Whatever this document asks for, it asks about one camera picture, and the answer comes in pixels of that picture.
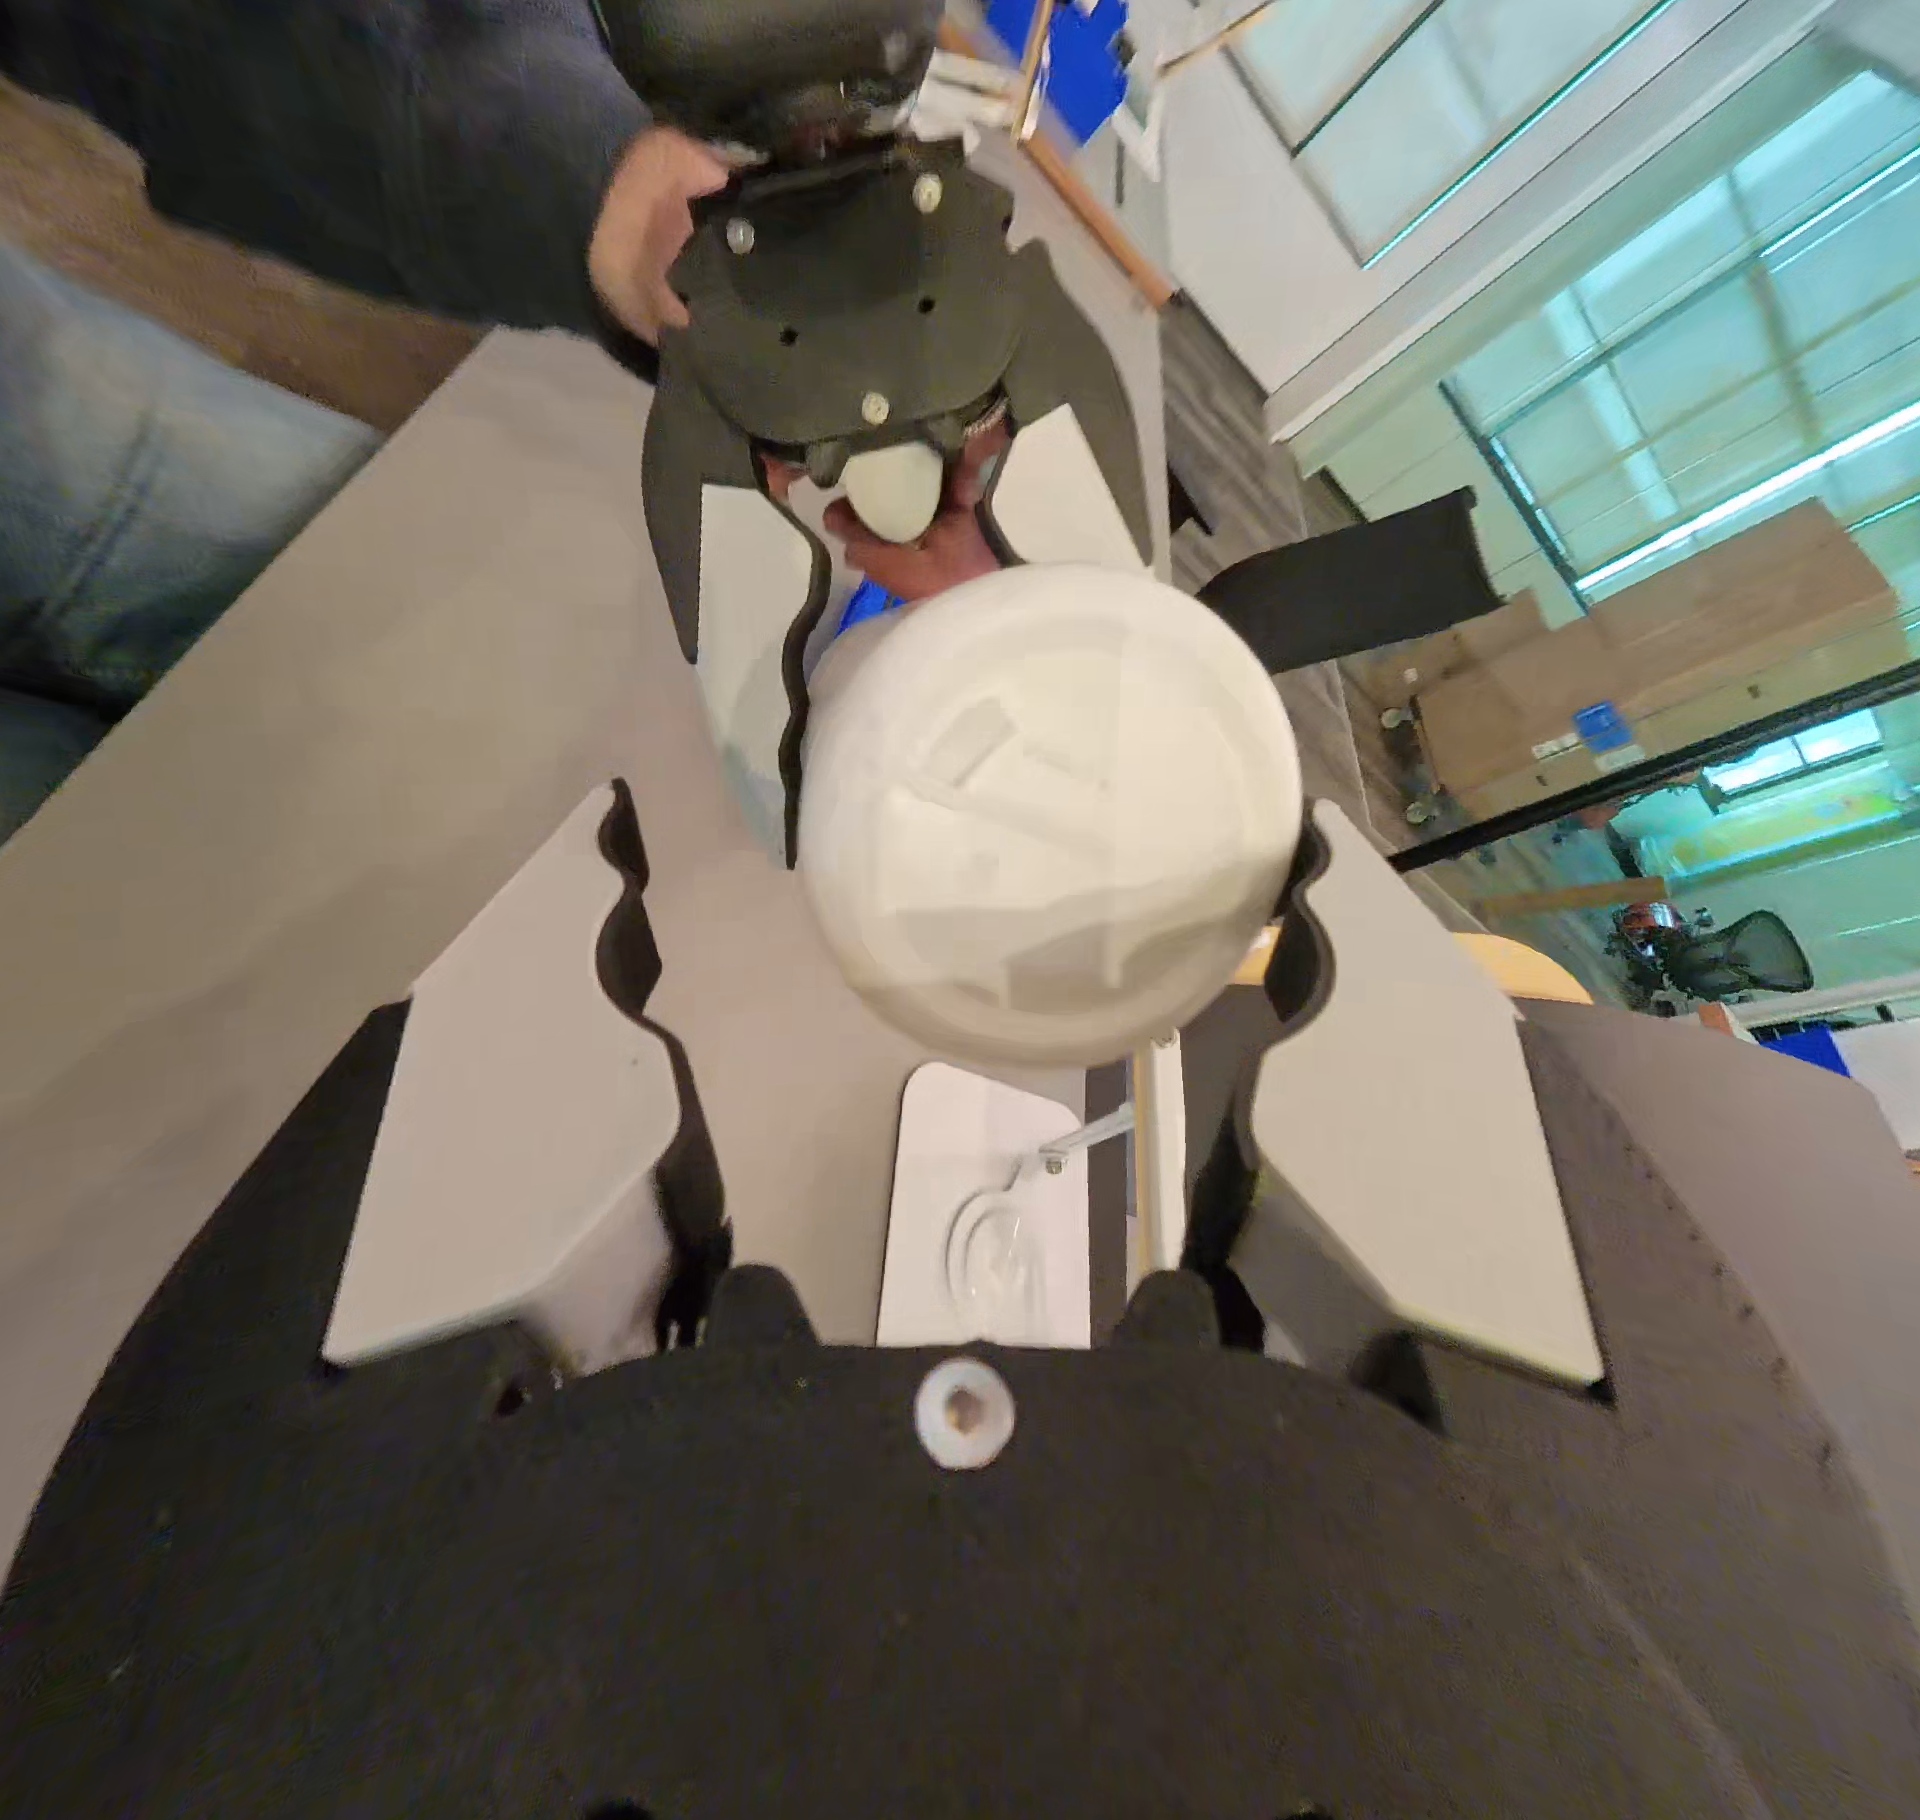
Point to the black office chair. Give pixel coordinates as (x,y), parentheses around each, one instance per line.
(1726,949)

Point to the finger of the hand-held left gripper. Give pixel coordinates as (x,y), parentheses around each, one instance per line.
(1076,502)
(745,620)

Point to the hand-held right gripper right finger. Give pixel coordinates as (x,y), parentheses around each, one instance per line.
(1426,1160)

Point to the person's left forearm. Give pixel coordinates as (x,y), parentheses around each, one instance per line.
(332,80)

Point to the brown cardboard box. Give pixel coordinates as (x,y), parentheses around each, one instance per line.
(1681,651)

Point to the long wooden table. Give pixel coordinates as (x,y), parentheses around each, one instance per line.
(1080,185)

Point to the blue plastic bin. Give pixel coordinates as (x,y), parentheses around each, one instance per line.
(1080,35)
(863,608)

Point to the person's left hand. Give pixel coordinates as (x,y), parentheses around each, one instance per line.
(637,231)

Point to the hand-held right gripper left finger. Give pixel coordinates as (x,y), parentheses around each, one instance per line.
(495,1160)

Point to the black pillar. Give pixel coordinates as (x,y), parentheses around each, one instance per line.
(1351,586)

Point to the white bottle with black cap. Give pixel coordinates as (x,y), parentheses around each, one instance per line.
(1050,816)

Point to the person's dark clothing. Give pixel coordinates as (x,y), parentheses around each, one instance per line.
(152,502)

